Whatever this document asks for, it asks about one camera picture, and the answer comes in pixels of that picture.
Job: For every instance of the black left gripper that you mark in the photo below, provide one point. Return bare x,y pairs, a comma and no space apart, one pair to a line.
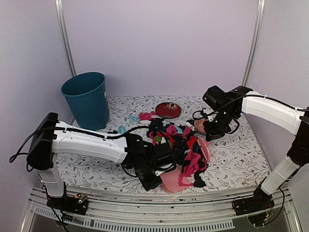
148,186

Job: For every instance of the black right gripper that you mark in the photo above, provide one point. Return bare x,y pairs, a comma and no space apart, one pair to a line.
211,134

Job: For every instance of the pink plastic dustpan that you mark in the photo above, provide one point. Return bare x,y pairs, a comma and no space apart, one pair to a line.
173,181

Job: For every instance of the pink plastic hand brush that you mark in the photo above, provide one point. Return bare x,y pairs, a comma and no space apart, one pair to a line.
204,148

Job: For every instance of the central colourful paper scrap pile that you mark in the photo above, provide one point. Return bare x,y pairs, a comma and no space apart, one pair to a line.
186,152

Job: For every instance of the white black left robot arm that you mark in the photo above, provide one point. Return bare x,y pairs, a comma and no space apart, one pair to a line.
53,137

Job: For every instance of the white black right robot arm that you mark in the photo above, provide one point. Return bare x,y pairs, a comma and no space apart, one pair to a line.
228,106

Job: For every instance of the small blue paper scraps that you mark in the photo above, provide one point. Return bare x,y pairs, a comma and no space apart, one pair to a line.
127,123

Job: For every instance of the pink patterned small bowl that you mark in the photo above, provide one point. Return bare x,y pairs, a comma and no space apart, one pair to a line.
199,125

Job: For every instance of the red floral round plate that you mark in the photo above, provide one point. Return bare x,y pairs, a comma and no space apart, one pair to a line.
168,110

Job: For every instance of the teal plastic waste bin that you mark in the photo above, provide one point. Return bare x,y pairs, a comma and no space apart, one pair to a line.
87,99

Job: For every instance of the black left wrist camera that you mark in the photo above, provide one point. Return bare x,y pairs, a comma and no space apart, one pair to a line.
162,154

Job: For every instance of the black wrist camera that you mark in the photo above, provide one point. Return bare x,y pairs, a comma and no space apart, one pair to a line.
162,154
215,98

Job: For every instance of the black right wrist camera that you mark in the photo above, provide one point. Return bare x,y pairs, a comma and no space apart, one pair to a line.
215,98

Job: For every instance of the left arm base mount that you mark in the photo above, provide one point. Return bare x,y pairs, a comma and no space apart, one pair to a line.
60,200

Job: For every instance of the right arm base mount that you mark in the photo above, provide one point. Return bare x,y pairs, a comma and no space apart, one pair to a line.
258,202

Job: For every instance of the right aluminium frame post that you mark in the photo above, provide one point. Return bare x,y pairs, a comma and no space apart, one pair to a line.
254,42

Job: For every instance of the aluminium frame post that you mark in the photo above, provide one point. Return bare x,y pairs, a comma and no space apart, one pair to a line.
64,35
254,42

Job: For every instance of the left aluminium frame post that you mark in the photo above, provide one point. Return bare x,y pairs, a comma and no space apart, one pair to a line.
64,35

